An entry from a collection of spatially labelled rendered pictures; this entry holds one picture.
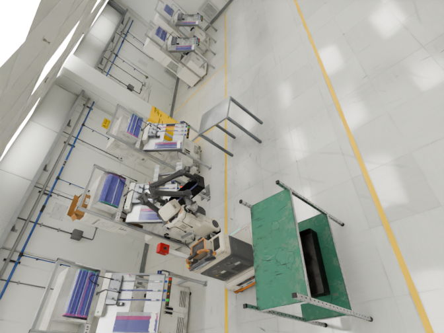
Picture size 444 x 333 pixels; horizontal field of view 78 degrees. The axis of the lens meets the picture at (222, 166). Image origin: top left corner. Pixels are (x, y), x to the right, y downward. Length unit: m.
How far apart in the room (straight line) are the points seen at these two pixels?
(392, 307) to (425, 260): 0.47
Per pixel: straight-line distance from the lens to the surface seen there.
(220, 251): 2.95
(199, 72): 8.16
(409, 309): 2.81
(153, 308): 3.83
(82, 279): 3.92
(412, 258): 2.86
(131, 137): 5.16
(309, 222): 2.92
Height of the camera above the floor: 2.68
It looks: 32 degrees down
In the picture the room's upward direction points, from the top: 59 degrees counter-clockwise
